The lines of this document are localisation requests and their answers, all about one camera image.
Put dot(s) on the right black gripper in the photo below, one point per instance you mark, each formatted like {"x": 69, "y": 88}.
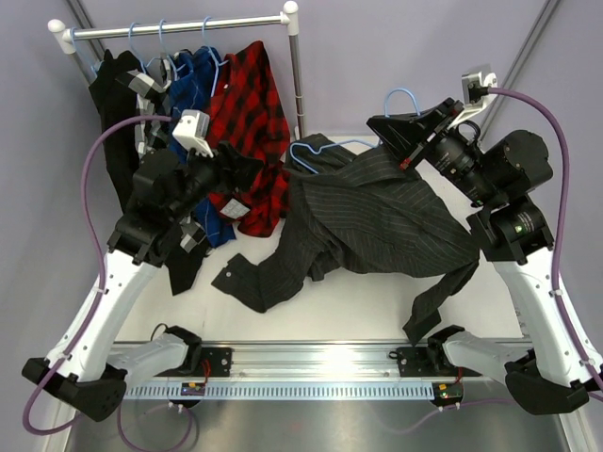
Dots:
{"x": 410, "y": 134}

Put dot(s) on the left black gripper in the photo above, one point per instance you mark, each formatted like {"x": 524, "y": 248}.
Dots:
{"x": 226, "y": 164}

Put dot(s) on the dark pinstriped shirt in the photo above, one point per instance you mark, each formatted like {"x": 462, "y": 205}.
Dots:
{"x": 363, "y": 213}

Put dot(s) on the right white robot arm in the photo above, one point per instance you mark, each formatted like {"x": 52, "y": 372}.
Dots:
{"x": 558, "y": 372}

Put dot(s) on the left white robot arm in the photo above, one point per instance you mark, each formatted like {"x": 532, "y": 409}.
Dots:
{"x": 81, "y": 369}

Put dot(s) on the red black plaid shirt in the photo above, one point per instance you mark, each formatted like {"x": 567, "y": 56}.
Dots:
{"x": 246, "y": 111}

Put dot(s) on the blue plaid shirt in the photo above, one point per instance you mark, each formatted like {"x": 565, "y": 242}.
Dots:
{"x": 192, "y": 91}

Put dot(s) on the grey white plaid shirt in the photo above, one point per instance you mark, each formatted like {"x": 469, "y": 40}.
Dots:
{"x": 135, "y": 93}

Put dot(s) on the blue hanger of red shirt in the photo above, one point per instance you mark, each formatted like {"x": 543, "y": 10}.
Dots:
{"x": 214, "y": 57}

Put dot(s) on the blue hanger of black shirt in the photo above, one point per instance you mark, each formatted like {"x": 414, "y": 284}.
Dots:
{"x": 84, "y": 54}

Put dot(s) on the blue hanger of grey shirt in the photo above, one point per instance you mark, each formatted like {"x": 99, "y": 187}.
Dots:
{"x": 146, "y": 56}

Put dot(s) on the metal clothes rack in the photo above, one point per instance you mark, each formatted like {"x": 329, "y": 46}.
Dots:
{"x": 287, "y": 17}

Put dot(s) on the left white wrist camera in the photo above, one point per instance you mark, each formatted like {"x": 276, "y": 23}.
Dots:
{"x": 190, "y": 132}

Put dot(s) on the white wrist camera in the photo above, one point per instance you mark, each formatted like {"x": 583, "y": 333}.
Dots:
{"x": 476, "y": 83}
{"x": 190, "y": 132}

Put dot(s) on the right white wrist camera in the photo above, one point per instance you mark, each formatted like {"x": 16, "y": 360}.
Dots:
{"x": 476, "y": 83}

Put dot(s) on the right aluminium frame post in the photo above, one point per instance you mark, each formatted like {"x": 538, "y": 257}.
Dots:
{"x": 537, "y": 30}

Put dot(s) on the aluminium frame post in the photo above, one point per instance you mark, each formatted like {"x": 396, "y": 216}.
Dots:
{"x": 537, "y": 30}
{"x": 81, "y": 18}

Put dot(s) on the left aluminium frame post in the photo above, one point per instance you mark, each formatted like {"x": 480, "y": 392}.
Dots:
{"x": 81, "y": 18}

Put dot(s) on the aluminium mounting rail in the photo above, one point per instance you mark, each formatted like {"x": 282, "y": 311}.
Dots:
{"x": 329, "y": 361}

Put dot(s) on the white slotted cable duct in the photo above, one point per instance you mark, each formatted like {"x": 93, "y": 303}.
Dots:
{"x": 286, "y": 390}

